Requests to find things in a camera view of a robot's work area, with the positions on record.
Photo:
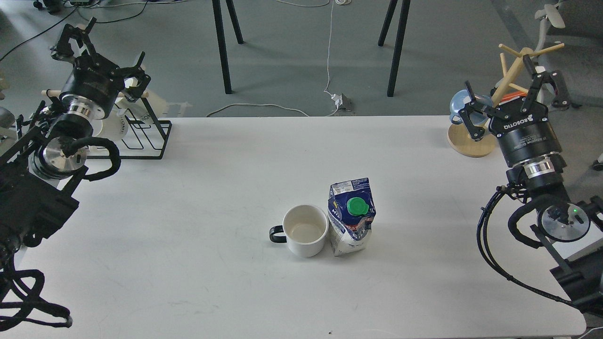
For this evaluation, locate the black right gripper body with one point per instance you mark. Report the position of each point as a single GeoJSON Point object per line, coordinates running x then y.
{"type": "Point", "coordinates": [524, 137]}

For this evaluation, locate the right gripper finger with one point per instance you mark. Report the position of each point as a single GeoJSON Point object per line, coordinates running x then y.
{"type": "Point", "coordinates": [472, 109]}
{"type": "Point", "coordinates": [561, 99]}

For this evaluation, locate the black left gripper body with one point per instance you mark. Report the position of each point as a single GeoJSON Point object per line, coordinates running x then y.
{"type": "Point", "coordinates": [93, 80]}

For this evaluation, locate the blue milk carton green cap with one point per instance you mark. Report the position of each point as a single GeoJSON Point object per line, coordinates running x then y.
{"type": "Point", "coordinates": [351, 211]}

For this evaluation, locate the white mug black handle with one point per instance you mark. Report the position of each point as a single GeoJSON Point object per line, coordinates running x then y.
{"type": "Point", "coordinates": [304, 229]}

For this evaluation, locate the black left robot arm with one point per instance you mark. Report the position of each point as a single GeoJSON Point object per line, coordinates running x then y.
{"type": "Point", "coordinates": [42, 169]}

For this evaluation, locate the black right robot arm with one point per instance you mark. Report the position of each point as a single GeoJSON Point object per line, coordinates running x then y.
{"type": "Point", "coordinates": [535, 165]}

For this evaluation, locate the white mug on rack rear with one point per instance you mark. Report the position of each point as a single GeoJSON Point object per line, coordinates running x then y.
{"type": "Point", "coordinates": [138, 109]}

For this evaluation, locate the white mug on rack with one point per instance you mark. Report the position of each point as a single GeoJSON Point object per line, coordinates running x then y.
{"type": "Point", "coordinates": [138, 109]}
{"type": "Point", "coordinates": [114, 127]}

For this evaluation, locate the orange mug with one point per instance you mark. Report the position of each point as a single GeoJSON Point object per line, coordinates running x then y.
{"type": "Point", "coordinates": [511, 96]}

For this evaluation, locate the white mug on rack front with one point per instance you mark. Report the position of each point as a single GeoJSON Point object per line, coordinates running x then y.
{"type": "Point", "coordinates": [114, 127]}

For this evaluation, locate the blue mug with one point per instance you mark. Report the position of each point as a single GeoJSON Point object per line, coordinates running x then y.
{"type": "Point", "coordinates": [457, 106]}

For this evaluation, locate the white power adapter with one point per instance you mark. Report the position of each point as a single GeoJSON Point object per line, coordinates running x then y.
{"type": "Point", "coordinates": [341, 103]}

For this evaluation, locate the black table leg right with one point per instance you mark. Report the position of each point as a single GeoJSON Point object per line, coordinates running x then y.
{"type": "Point", "coordinates": [398, 45]}

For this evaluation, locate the black wire mug rack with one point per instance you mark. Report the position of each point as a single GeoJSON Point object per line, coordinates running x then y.
{"type": "Point", "coordinates": [142, 142]}

